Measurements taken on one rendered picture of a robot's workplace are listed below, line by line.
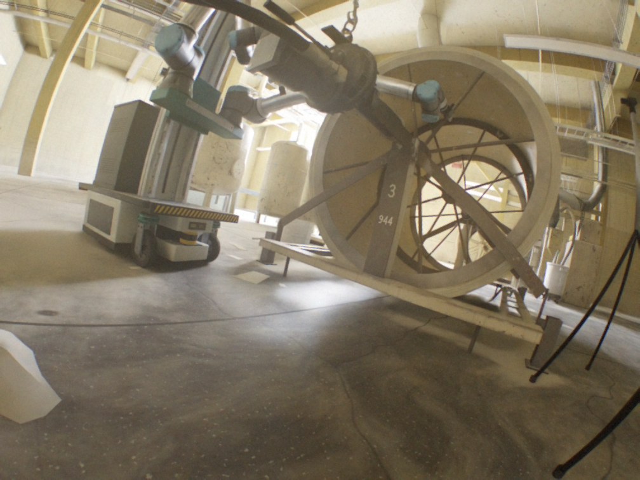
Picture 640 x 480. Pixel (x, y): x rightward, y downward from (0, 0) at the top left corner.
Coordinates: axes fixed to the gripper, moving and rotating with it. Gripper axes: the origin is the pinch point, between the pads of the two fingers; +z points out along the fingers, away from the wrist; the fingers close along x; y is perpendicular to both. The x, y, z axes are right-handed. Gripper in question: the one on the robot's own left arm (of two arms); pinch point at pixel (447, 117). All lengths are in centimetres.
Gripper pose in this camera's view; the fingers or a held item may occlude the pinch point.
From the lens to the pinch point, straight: 172.2
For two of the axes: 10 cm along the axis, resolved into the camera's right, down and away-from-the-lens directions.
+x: -5.2, -6.9, 5.1
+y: 5.8, -7.2, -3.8
